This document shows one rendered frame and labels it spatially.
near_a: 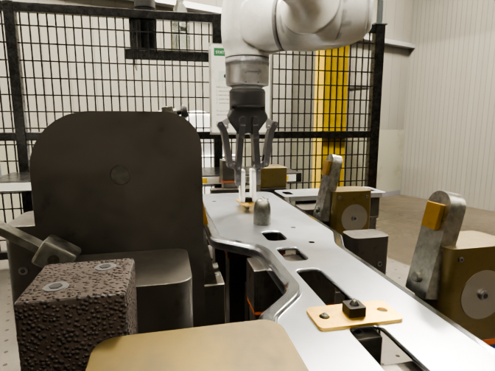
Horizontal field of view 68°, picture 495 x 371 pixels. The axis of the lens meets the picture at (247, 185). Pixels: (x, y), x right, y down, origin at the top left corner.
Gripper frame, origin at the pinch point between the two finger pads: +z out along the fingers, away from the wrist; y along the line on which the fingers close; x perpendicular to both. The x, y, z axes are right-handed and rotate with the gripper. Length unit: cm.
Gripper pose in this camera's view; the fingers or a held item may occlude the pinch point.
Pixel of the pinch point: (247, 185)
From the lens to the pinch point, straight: 79.0
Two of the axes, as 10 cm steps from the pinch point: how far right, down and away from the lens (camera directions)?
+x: -2.2, -1.7, 9.6
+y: 9.8, -0.4, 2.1
